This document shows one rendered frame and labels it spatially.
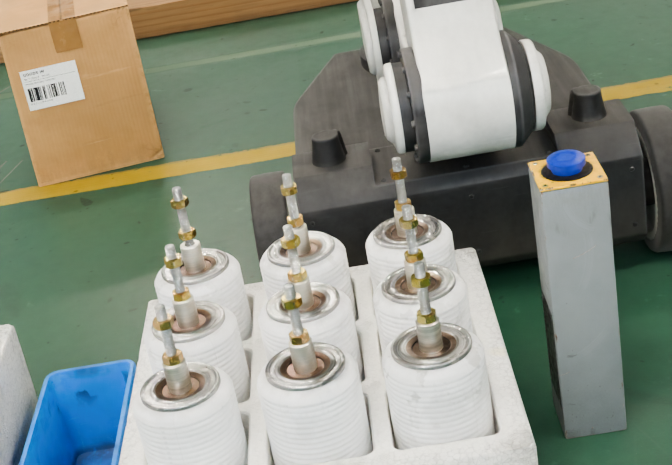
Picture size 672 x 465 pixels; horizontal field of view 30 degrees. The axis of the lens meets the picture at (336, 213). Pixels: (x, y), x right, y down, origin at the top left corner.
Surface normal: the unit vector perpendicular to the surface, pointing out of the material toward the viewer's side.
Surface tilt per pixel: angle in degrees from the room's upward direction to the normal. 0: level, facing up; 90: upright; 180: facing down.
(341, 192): 46
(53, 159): 89
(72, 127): 89
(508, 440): 0
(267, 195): 25
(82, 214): 0
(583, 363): 90
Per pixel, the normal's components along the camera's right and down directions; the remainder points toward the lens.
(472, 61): -0.08, -0.34
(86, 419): 0.04, 0.40
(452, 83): -0.04, -0.12
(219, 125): -0.16, -0.89
